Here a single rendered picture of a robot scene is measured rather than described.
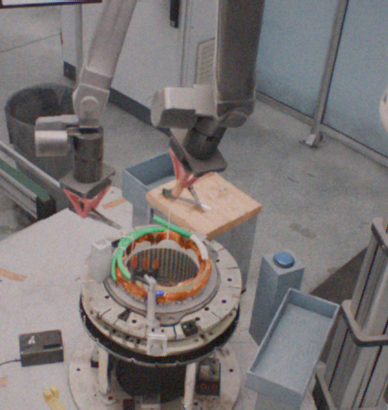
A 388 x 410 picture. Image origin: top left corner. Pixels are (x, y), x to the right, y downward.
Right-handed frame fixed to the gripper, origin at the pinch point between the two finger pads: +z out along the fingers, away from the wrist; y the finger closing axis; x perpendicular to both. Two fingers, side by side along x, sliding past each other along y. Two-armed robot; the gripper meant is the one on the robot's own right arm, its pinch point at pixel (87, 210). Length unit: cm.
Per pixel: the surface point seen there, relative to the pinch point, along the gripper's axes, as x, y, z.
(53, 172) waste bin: -92, -96, 88
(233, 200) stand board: 17.2, -34.0, 9.9
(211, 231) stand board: 18.5, -21.2, 9.9
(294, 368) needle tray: 50, 1, 13
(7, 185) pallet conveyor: -63, -40, 48
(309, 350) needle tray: 51, -5, 13
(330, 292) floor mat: 28, -132, 115
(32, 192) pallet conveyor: -50, -38, 43
